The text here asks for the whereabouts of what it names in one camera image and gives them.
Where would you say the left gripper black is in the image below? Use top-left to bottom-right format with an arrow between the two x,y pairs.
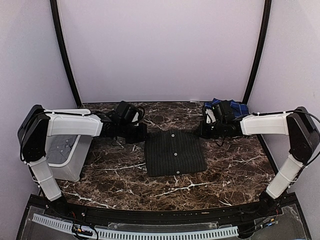
118,121 -> 149,144

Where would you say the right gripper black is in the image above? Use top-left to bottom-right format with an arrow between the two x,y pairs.
194,119 -> 226,140

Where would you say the black pinstriped long sleeve shirt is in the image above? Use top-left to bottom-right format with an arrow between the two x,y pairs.
144,129 -> 207,177

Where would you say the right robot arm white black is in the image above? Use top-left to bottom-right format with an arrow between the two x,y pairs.
197,102 -> 320,217

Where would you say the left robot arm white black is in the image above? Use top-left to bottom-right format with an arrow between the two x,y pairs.
17,101 -> 148,218

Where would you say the blue plaid folded shirt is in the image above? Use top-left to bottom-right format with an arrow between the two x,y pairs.
204,98 -> 250,118

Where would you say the white plastic bin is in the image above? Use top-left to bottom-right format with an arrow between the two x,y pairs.
44,108 -> 93,183

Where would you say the grey button shirt in bin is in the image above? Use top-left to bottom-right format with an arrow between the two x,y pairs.
47,135 -> 77,165

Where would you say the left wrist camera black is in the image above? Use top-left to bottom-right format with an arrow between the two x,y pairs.
115,101 -> 145,125

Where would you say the black front rail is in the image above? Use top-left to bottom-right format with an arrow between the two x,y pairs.
27,193 -> 297,225

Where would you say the white slotted cable duct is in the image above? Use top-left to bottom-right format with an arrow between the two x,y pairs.
31,213 -> 239,240

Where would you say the right black frame post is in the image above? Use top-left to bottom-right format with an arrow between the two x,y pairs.
242,0 -> 272,104

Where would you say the black frame post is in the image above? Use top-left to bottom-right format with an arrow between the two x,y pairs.
49,0 -> 82,108
242,0 -> 272,104

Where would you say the left black frame post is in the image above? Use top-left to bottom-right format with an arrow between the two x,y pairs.
49,0 -> 82,108

